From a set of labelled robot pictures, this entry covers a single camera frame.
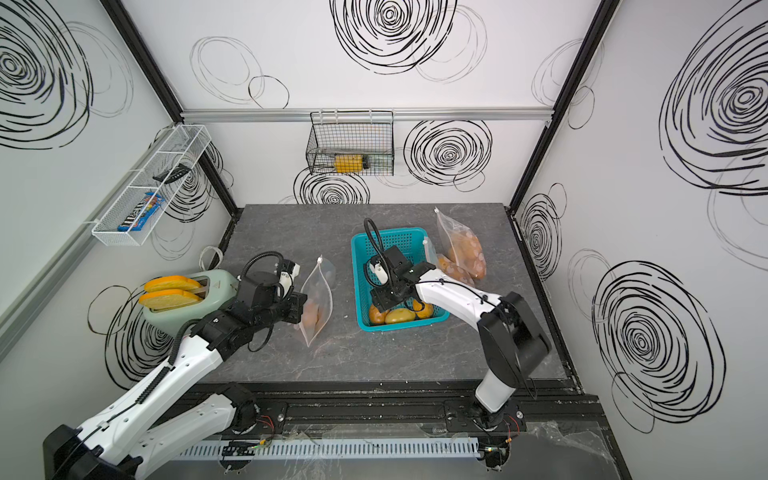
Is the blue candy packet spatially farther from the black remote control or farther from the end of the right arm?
the end of the right arm

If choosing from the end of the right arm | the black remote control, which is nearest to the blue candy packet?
the black remote control

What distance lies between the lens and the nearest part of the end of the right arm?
630mm
